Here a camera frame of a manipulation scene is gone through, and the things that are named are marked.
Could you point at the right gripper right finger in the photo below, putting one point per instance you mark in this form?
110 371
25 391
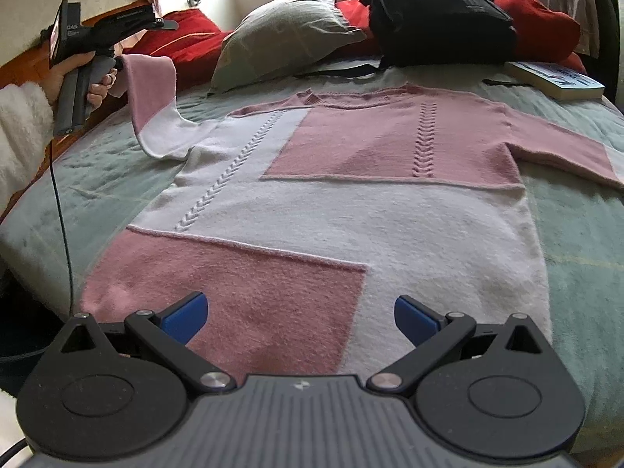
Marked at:
484 390

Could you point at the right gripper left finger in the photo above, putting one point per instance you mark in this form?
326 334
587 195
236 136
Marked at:
115 389

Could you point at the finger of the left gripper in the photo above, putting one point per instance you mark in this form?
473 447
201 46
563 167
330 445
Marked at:
122 25

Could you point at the pink and white sweater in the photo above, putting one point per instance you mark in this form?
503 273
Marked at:
303 219

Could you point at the white fleece left forearm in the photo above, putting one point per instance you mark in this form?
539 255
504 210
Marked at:
26 130

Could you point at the clothes rack with garments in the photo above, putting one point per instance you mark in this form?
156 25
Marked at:
600 45

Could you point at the person left hand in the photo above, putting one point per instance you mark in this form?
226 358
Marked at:
52 84

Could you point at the wooden headboard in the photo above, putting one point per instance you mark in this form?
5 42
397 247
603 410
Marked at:
67 38

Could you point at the red quilt left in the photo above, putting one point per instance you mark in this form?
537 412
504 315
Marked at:
194 48

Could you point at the red quilt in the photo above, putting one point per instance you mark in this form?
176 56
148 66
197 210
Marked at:
194 48
542 34

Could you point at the green plaid bed blanket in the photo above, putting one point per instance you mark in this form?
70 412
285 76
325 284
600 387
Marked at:
62 225

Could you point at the grey green pillow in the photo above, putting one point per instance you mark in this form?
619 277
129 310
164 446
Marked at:
281 38

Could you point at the black backpack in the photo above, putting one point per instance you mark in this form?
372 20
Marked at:
414 32

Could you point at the blue white book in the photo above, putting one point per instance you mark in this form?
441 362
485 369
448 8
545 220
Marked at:
556 81

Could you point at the red quilt right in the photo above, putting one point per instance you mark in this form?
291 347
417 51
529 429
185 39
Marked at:
542 34

